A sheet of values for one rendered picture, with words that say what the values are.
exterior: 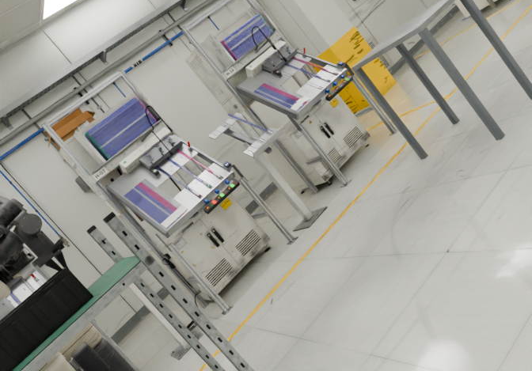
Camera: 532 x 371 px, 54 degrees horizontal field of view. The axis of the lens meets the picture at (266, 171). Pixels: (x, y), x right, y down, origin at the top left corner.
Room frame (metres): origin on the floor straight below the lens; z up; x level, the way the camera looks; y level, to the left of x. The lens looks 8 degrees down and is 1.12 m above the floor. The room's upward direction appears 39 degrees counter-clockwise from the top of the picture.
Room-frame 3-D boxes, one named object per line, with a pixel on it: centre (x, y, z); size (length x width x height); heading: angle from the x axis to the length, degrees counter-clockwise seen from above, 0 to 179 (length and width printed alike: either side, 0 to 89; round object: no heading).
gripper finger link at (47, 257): (1.51, 0.64, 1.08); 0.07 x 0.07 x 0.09; 26
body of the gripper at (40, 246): (1.52, 0.64, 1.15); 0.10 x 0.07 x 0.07; 116
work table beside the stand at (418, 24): (3.23, -1.22, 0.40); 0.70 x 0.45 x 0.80; 23
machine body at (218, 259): (4.33, 0.78, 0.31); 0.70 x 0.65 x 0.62; 116
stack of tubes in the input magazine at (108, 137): (4.24, 0.67, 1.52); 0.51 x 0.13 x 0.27; 116
